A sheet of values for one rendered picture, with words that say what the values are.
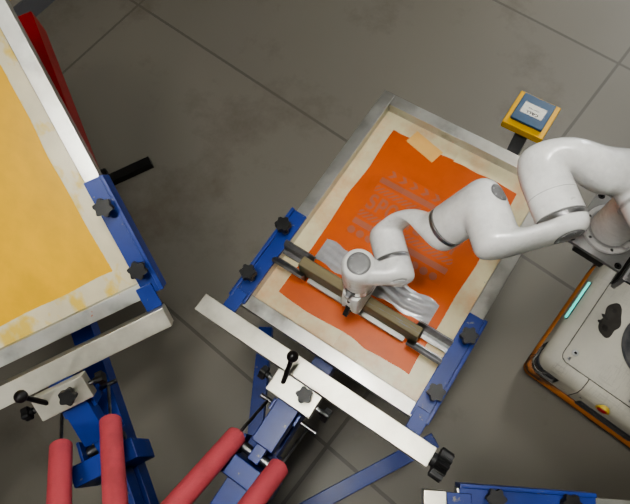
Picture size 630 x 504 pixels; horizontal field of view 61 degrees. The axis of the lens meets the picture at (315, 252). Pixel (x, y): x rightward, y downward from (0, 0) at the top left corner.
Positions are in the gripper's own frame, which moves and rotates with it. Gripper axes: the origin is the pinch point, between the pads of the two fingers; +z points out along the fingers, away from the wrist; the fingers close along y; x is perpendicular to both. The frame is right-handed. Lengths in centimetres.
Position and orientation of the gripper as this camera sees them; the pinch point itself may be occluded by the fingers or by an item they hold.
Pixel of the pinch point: (358, 299)
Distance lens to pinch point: 140.8
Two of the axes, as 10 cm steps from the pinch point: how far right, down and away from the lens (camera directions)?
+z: 0.8, 3.5, 9.3
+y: 5.6, -7.9, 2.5
